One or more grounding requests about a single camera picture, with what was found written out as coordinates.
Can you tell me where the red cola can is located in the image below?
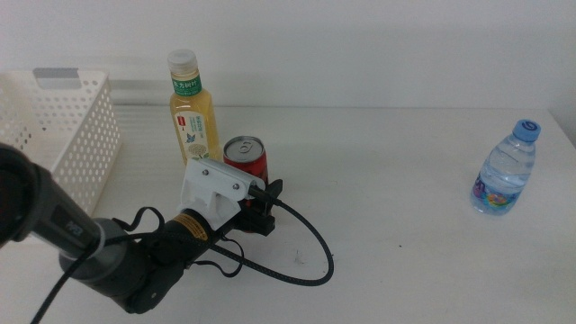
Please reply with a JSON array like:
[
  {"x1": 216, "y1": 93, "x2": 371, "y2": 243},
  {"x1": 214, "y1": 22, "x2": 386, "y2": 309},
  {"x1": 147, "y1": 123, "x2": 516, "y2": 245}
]
[{"x1": 222, "y1": 135, "x2": 270, "y2": 186}]

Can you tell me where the yellow tea bottle green label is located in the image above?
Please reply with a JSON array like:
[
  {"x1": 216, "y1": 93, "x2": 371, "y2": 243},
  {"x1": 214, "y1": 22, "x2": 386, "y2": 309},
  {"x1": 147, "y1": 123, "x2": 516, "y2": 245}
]
[{"x1": 166, "y1": 49, "x2": 222, "y2": 167}]

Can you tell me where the small water bottle blue cap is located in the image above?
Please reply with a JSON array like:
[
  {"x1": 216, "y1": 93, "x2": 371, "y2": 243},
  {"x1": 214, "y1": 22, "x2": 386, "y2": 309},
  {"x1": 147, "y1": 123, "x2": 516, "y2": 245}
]
[{"x1": 470, "y1": 118, "x2": 542, "y2": 216}]

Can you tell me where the white perforated plastic basket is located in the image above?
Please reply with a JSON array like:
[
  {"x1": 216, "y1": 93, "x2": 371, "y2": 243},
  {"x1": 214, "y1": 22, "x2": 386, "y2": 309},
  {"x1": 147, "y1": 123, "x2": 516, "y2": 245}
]
[{"x1": 0, "y1": 69, "x2": 122, "y2": 217}]

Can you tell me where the thin black cable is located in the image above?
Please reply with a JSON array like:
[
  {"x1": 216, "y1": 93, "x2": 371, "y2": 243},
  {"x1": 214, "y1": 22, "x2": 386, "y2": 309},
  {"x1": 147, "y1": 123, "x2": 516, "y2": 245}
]
[{"x1": 111, "y1": 205, "x2": 247, "y2": 278}]

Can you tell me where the thick braided black cable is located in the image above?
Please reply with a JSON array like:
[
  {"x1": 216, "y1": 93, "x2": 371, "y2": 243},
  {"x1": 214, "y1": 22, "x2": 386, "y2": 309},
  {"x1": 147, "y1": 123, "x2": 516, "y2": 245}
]
[{"x1": 30, "y1": 185, "x2": 336, "y2": 324}]

